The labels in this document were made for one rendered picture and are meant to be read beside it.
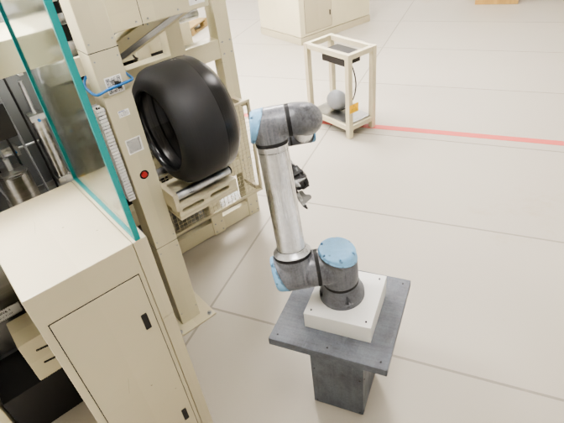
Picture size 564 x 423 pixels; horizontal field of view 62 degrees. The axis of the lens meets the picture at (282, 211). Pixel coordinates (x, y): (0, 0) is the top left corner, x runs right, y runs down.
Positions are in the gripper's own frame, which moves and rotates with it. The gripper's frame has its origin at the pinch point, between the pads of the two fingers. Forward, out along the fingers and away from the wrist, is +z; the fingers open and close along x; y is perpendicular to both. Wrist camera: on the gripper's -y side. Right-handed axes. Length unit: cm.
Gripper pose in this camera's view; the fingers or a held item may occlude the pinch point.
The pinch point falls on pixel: (302, 199)
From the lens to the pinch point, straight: 208.5
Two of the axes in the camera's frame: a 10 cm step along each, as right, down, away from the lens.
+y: 8.8, -4.6, 1.1
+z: 4.1, 6.1, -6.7
